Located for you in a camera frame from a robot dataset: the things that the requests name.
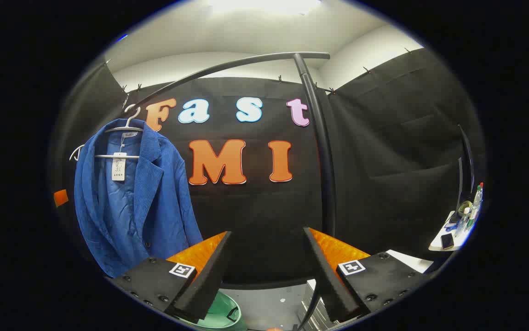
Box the green laundry hamper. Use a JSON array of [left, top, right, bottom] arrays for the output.
[[179, 290, 249, 331]]

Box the blue corduroy jacket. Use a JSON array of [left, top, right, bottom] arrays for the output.
[[74, 119, 204, 279]]

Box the white side table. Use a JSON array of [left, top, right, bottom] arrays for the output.
[[429, 209, 472, 251]]

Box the ceiling light panel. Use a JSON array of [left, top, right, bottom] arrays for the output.
[[209, 0, 322, 14]]

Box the black backdrop cloth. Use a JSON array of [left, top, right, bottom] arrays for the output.
[[55, 47, 486, 290]]

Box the grey ribbed panel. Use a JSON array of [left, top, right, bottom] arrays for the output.
[[299, 280, 339, 331]]

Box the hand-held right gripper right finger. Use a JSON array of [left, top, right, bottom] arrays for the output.
[[303, 227, 433, 324]]

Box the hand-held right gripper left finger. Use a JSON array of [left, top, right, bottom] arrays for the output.
[[106, 231, 233, 325]]

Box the black metal clothes rack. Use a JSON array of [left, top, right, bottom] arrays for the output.
[[120, 51, 337, 240]]

